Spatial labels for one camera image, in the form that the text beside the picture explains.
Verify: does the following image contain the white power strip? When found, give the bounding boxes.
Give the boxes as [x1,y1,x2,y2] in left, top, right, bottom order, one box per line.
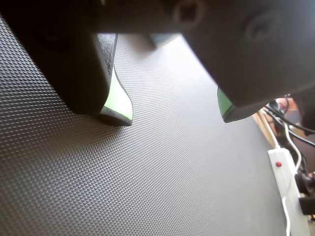
[267,147,315,236]

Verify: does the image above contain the large black textured mat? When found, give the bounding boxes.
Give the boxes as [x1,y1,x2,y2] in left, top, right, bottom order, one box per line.
[0,14,289,236]

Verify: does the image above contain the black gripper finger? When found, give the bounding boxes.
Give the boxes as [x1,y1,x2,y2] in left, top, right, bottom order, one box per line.
[0,0,134,127]
[172,0,315,123]

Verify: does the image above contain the black cable bundle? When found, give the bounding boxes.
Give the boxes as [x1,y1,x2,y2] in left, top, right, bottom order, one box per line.
[264,97,315,136]

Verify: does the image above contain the black power plug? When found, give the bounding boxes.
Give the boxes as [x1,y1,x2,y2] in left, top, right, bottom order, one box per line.
[298,196,315,216]

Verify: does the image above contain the thin white cable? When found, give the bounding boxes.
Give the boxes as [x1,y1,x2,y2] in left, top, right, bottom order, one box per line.
[281,121,303,236]

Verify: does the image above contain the white power strip cord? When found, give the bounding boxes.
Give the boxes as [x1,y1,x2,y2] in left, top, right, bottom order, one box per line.
[257,108,281,149]

